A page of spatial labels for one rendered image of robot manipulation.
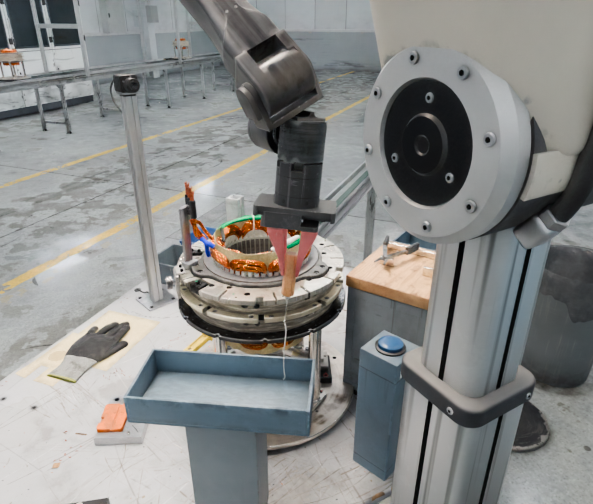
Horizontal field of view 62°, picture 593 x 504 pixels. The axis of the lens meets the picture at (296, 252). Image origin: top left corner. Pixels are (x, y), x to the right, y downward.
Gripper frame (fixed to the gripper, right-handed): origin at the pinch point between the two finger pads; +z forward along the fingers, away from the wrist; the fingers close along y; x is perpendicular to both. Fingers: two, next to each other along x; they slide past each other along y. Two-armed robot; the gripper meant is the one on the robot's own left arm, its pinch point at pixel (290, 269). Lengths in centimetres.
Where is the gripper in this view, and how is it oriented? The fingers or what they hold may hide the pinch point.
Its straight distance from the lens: 65.8
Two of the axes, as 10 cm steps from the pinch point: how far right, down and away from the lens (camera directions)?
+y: -9.9, -1.1, 0.5
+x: -0.9, 3.4, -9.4
